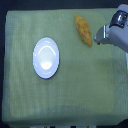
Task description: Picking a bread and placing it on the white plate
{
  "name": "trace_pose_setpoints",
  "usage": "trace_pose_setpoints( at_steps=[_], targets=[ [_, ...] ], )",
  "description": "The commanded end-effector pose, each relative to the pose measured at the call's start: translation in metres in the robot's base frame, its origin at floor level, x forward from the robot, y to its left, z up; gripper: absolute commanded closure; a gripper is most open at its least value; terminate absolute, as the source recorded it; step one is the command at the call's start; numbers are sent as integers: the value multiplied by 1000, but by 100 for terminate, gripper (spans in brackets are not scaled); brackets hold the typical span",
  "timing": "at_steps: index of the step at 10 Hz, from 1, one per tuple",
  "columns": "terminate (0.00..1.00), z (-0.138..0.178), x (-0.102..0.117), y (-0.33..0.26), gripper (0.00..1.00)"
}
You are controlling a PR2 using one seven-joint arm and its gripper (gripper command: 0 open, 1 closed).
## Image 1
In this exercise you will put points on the orange bread loaf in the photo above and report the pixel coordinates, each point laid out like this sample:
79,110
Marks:
83,29

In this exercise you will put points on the white round plate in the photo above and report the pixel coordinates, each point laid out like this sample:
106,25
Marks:
46,58

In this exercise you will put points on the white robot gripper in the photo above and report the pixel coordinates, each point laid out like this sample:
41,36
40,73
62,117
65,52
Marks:
116,32

